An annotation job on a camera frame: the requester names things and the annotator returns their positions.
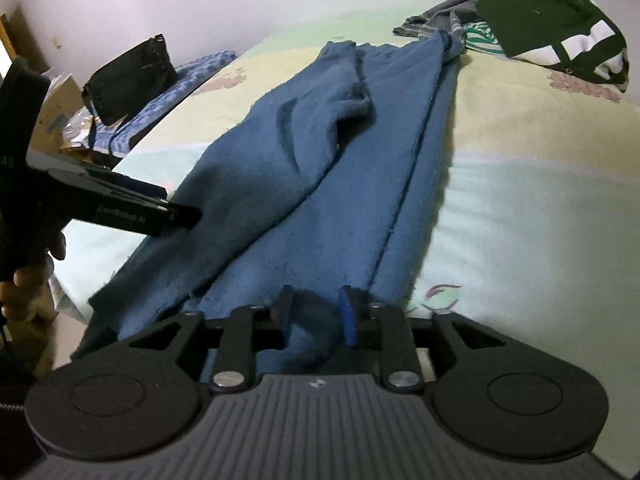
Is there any black shoulder bag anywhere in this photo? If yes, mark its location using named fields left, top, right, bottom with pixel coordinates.
left=81, top=34, right=178, bottom=128

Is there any wooden door frame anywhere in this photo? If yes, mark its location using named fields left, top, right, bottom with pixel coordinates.
left=0, top=7, right=51, bottom=77

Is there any green white striped garment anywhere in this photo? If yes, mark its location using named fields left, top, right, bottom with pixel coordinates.
left=460, top=0, right=571, bottom=58

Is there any blue knit sweater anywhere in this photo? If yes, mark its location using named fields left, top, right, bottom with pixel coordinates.
left=70, top=29, right=466, bottom=376

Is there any person's black jacket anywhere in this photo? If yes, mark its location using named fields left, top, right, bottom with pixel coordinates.
left=0, top=330, right=56, bottom=480

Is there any grey striped garment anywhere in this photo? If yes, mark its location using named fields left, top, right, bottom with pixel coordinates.
left=392, top=0, right=506, bottom=43

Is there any cardboard box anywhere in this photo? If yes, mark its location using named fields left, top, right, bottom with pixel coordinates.
left=30, top=74, right=96, bottom=153

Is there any clear plastic bag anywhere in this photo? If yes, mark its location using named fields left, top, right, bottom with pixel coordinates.
left=47, top=110, right=96, bottom=151

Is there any blue checkered blanket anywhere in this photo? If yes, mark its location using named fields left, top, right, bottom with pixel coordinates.
left=92, top=50, right=240, bottom=156

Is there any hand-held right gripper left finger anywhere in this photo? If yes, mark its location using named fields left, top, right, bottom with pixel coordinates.
left=129, top=285, right=294, bottom=395

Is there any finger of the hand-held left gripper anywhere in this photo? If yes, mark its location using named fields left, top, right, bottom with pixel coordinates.
left=80, top=162, right=169, bottom=202
left=47, top=169, right=203, bottom=238

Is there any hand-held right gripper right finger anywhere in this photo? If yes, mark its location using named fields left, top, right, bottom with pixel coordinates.
left=339, top=285, right=506, bottom=392

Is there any dark green garment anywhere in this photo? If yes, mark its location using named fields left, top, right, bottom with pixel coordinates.
left=474, top=0, right=631, bottom=93

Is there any person's left hand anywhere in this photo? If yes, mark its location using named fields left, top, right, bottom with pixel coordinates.
left=0, top=232, right=67, bottom=322

